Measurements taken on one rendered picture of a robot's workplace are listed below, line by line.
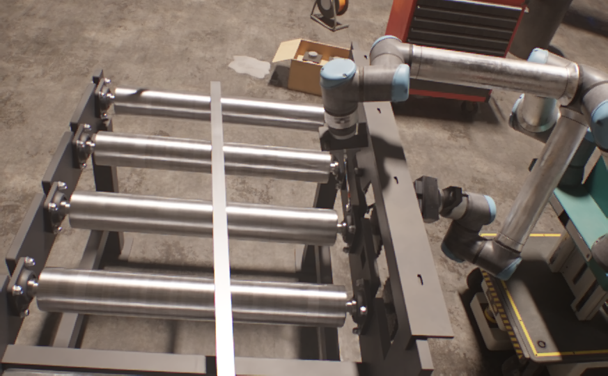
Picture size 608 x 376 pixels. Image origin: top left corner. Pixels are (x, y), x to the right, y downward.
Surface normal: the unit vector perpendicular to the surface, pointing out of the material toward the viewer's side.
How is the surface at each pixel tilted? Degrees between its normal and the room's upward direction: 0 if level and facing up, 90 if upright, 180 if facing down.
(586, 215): 0
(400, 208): 0
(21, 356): 0
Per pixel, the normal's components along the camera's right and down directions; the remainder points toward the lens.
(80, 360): 0.15, -0.75
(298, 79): -0.16, 0.62
